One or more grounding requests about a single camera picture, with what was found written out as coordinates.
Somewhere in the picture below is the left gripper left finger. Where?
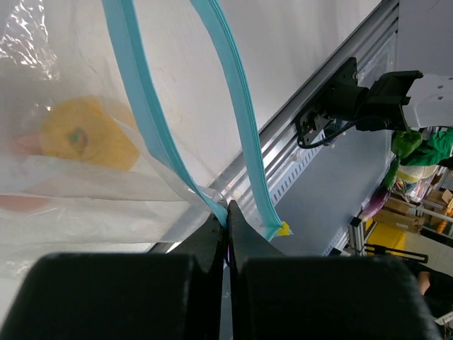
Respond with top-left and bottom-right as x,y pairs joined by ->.
1,217 -> 224,339

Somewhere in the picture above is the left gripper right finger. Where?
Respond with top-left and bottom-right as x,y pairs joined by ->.
227,201 -> 440,339

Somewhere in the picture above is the clear zip top bag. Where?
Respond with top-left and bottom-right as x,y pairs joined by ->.
1,1 -> 291,277

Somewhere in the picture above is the yellow toy fruit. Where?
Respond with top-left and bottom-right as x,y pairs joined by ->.
39,96 -> 140,171

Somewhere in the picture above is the pink toy egg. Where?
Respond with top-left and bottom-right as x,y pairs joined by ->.
1,133 -> 50,213

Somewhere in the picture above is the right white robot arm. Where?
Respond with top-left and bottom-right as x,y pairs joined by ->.
356,71 -> 452,131

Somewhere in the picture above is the purple toy eggplant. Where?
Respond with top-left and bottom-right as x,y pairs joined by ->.
359,186 -> 391,220

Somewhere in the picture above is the green toy bell pepper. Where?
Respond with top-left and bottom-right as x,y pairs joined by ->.
391,130 -> 423,159

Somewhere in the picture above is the green cloth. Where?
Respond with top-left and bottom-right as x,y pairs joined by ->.
401,127 -> 452,166

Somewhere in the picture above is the aluminium rail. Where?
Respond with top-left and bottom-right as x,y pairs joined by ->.
221,1 -> 400,215

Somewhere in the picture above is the white slotted cable duct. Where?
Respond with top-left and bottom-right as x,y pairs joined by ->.
262,140 -> 321,206

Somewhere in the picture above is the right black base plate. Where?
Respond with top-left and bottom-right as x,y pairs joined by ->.
295,57 -> 369,146

